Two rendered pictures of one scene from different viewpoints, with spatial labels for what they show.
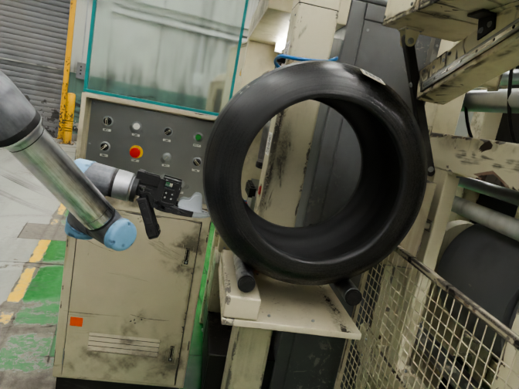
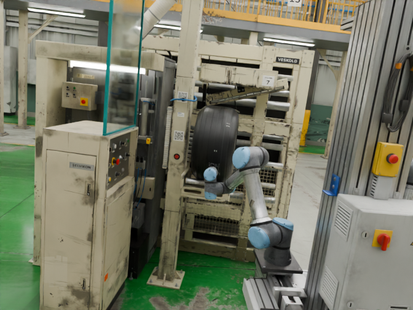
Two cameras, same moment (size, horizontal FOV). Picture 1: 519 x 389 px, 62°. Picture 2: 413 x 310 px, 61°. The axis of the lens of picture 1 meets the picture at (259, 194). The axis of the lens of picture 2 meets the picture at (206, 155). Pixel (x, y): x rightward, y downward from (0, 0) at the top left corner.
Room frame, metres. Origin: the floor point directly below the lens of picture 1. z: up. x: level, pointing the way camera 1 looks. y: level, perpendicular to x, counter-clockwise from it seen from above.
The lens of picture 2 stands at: (0.60, 2.46, 1.61)
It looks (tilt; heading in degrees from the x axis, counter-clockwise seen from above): 11 degrees down; 284
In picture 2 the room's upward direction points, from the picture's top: 6 degrees clockwise
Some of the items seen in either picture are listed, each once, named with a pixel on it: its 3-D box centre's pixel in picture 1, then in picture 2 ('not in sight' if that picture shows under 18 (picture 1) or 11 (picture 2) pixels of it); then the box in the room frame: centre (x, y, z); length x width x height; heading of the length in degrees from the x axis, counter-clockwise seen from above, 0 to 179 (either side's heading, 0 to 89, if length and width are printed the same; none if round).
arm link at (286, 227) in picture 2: not in sight; (281, 231); (0.59, 0.62, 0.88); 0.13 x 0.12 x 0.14; 53
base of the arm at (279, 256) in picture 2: not in sight; (278, 250); (0.59, 0.61, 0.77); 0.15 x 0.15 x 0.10
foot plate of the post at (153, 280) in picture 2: not in sight; (166, 276); (1.45, -0.06, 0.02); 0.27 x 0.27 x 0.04; 9
